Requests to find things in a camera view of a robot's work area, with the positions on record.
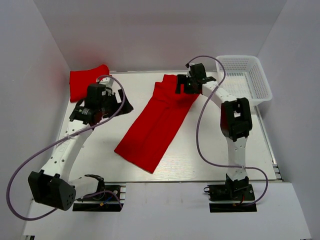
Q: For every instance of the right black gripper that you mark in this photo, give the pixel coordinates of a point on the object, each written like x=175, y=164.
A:
x=182, y=79

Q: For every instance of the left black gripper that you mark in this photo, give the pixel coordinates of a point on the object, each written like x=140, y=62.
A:
x=127, y=108

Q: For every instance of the red t shirt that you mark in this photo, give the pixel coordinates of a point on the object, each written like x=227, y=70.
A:
x=148, y=138
x=81, y=79

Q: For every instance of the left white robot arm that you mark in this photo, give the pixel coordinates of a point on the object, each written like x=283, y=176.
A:
x=52, y=186

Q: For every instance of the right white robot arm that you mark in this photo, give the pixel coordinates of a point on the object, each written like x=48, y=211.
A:
x=235, y=120

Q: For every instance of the folded red t shirt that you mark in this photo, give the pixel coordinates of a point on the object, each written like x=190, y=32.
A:
x=81, y=79

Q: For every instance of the white plastic basket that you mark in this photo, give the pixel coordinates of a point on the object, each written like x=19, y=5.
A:
x=243, y=77

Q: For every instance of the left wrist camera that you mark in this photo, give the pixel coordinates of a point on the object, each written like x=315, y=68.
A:
x=108, y=82

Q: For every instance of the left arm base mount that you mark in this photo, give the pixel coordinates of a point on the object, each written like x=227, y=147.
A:
x=105, y=202

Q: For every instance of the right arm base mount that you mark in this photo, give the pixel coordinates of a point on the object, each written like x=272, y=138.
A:
x=221, y=200

